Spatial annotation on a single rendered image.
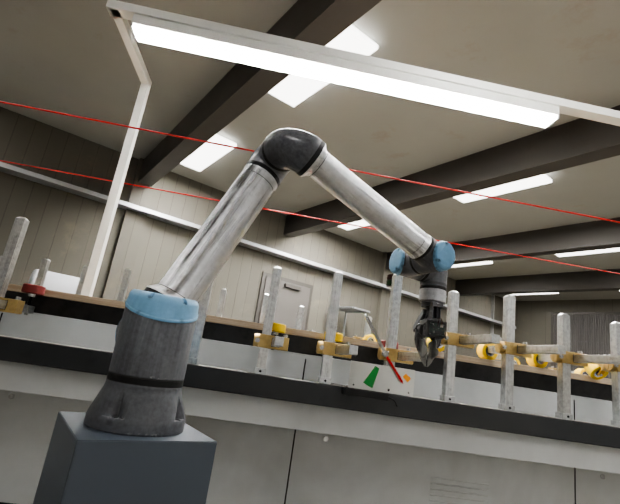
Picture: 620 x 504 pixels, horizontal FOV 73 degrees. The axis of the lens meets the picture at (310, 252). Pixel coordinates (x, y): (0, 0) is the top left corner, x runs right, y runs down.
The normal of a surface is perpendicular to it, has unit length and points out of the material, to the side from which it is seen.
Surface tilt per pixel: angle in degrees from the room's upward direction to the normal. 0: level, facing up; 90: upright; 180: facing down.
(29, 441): 90
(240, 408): 90
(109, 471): 90
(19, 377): 90
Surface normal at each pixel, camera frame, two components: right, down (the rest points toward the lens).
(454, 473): 0.13, -0.23
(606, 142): -0.79, -0.26
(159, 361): 0.55, -0.13
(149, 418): 0.57, -0.45
